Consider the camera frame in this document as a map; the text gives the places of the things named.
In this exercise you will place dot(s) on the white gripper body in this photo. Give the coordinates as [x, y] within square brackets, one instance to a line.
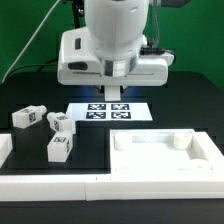
[129, 63]

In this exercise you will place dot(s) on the black pole stand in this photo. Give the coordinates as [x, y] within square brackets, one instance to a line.
[77, 11]

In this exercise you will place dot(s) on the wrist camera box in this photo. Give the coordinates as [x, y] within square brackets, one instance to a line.
[84, 66]

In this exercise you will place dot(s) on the white U-shaped obstacle fence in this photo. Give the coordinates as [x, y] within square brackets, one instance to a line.
[182, 185]

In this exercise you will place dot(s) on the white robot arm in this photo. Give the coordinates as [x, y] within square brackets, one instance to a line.
[125, 19]

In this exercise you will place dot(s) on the white sheet with fiducial tags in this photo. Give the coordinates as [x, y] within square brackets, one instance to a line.
[109, 112]

